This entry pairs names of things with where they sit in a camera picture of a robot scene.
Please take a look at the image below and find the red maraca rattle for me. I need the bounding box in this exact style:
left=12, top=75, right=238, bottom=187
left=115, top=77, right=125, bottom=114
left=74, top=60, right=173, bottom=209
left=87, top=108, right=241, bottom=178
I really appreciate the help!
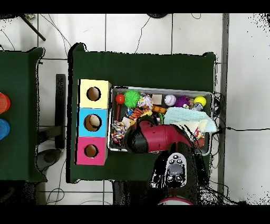
left=114, top=93, right=126, bottom=123

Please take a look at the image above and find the cream knitted cloth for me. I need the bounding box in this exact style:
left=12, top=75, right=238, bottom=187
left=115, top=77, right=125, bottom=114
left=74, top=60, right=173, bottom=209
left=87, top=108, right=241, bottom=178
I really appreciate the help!
left=179, top=119, right=218, bottom=136

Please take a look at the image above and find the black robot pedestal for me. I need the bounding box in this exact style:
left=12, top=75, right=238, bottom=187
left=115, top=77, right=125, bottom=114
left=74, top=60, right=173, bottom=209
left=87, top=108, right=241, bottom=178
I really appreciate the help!
left=112, top=181, right=158, bottom=206

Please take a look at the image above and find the clear shallow mesh bin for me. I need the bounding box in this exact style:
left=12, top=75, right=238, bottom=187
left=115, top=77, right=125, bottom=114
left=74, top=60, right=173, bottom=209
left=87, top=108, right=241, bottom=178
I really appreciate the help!
left=107, top=86, right=214, bottom=157

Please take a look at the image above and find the purple monster toy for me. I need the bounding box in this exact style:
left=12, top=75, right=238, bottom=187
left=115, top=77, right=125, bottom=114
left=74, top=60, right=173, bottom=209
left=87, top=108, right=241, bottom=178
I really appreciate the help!
left=175, top=96, right=191, bottom=108

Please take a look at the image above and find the dark green tablecloth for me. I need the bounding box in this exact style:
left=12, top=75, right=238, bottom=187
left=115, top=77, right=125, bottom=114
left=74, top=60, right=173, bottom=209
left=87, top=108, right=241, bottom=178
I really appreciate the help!
left=67, top=42, right=217, bottom=189

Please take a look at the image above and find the tiger striped toy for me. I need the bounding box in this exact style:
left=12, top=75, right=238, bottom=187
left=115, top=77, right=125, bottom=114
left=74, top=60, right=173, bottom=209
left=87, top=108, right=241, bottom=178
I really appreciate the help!
left=128, top=107, right=146, bottom=121

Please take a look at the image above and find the grey round stand base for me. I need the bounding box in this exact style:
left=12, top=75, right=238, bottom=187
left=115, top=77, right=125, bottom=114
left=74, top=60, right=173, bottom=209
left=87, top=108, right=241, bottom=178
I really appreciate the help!
left=37, top=147, right=62, bottom=171

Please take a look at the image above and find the black rod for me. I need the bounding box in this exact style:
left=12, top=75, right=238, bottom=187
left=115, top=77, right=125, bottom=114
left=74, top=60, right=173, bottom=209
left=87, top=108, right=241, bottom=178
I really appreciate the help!
left=18, top=14, right=47, bottom=42

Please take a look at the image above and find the white baseball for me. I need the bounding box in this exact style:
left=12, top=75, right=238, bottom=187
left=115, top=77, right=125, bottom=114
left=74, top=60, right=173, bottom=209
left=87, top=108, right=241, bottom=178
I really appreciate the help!
left=164, top=94, right=177, bottom=106

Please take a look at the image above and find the yellow ball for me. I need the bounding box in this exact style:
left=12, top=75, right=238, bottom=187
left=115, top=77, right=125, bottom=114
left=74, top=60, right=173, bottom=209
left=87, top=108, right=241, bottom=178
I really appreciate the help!
left=194, top=96, right=207, bottom=107

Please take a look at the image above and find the red round disc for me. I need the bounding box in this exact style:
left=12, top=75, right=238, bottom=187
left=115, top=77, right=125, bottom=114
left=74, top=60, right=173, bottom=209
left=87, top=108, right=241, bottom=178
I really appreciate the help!
left=0, top=92, right=11, bottom=115

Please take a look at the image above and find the mint knitted cloth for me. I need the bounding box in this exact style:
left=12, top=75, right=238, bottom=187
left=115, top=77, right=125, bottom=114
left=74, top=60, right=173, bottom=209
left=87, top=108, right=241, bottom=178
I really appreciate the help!
left=163, top=107, right=211, bottom=126

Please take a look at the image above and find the green spiky ball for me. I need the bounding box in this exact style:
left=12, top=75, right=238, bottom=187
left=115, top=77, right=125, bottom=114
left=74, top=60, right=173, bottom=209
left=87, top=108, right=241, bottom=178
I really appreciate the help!
left=124, top=90, right=141, bottom=108

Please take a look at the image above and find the blue round disc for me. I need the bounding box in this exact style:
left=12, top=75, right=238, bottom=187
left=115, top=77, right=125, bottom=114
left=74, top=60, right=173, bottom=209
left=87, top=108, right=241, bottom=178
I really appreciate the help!
left=0, top=118, right=11, bottom=141

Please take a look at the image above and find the multicoloured rope toy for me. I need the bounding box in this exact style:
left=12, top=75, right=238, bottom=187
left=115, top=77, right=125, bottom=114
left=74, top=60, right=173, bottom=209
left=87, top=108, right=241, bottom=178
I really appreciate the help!
left=110, top=121, right=127, bottom=147

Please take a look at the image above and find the dark green side cloth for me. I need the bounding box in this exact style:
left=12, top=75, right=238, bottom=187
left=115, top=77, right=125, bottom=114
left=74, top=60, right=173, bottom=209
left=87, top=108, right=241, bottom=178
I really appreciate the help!
left=0, top=46, right=46, bottom=183

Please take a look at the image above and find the black panel stand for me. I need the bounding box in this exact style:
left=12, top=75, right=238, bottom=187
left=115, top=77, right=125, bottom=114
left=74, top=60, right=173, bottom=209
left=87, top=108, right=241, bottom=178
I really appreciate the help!
left=54, top=73, right=68, bottom=150

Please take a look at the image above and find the wooden box with three holes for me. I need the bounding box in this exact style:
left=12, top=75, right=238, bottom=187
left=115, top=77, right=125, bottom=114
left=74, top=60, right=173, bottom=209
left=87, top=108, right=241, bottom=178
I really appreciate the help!
left=75, top=79, right=112, bottom=166

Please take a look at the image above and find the multicoloured patterned cloth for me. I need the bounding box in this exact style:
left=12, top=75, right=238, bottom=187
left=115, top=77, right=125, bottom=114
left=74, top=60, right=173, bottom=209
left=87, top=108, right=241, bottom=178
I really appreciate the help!
left=190, top=126, right=204, bottom=144

